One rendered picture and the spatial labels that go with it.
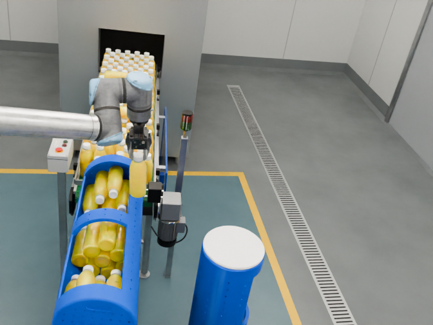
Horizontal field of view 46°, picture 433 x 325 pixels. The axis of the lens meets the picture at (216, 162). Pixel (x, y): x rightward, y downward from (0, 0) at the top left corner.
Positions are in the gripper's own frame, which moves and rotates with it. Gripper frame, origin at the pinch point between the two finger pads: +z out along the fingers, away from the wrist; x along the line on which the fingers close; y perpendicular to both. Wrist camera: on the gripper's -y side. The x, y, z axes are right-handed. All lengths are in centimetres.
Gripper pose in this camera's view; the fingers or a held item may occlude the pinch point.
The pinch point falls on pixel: (138, 156)
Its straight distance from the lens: 202.0
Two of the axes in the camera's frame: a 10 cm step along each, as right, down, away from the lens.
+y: 0.9, 6.2, -7.8
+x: 9.9, 0.3, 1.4
